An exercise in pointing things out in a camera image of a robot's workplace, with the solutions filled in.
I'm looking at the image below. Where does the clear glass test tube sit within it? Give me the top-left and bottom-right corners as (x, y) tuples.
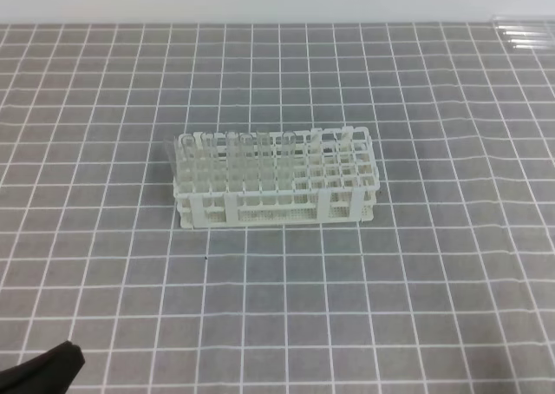
(278, 131), (296, 204)

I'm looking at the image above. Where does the clear test tube in rack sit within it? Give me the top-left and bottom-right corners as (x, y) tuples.
(257, 131), (274, 191)

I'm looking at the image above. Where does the white plastic test tube rack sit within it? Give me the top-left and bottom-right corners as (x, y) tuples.
(165, 126), (380, 228)

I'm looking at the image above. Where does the grey checked tablecloth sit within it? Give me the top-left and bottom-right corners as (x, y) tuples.
(1, 23), (554, 393)

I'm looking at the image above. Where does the clear spare test tubes pile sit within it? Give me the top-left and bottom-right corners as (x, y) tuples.
(492, 15), (554, 52)

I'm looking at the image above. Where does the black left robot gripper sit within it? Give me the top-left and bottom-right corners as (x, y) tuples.
(1, 341), (85, 394)

